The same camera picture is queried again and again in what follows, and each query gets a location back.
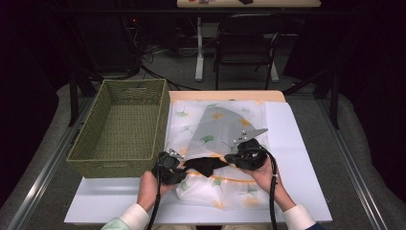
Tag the person's right hand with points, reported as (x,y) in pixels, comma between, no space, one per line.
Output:
(266,179)

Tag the black folding chair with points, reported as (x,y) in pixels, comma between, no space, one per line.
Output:
(245,59)

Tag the green woven basket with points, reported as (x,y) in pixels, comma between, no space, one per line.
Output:
(127,127)

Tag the aluminium rail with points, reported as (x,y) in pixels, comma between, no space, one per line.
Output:
(352,166)
(50,166)

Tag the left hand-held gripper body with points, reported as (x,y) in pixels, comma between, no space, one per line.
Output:
(167,169)

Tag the black equipment cabinet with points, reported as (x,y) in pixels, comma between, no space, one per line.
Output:
(105,41)

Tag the white table cover sheet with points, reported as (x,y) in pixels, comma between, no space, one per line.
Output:
(287,143)

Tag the white leaf print mesh bag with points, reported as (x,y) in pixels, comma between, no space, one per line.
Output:
(217,127)

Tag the dark small object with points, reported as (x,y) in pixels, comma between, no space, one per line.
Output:
(246,1)

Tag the beige table with white legs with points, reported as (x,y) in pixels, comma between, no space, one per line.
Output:
(281,3)

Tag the person's left hand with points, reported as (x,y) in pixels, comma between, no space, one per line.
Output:
(150,191)

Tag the black cloth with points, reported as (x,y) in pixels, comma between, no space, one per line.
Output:
(204,165)

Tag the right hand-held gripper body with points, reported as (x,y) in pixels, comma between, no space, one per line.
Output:
(252,155)

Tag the black metal stand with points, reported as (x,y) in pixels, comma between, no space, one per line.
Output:
(334,102)
(73,102)

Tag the wooden table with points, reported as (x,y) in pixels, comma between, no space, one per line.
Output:
(223,95)

